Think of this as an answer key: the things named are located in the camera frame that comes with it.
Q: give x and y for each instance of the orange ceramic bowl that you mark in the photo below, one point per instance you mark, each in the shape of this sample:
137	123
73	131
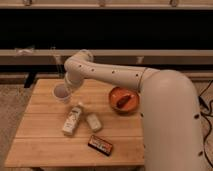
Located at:
117	93

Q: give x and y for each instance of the dark rectangular snack bar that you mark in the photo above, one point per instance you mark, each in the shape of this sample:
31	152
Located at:
100	145

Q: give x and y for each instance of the wooden table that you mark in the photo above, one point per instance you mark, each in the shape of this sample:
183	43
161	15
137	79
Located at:
39	141

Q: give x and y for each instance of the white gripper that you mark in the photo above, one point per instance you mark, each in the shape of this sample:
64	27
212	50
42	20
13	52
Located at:
70	86

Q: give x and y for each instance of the brown item in bowl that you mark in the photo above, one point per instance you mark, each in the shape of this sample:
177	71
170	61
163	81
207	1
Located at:
121	102

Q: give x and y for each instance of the small white packet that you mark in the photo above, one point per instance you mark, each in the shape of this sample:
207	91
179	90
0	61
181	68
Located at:
94	122

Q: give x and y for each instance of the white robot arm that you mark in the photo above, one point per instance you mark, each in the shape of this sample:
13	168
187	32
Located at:
169	105

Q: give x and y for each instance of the long wooden rail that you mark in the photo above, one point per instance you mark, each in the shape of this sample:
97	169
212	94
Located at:
119	57

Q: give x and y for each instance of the white plastic bottle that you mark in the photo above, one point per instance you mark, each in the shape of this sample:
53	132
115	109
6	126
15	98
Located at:
73	119

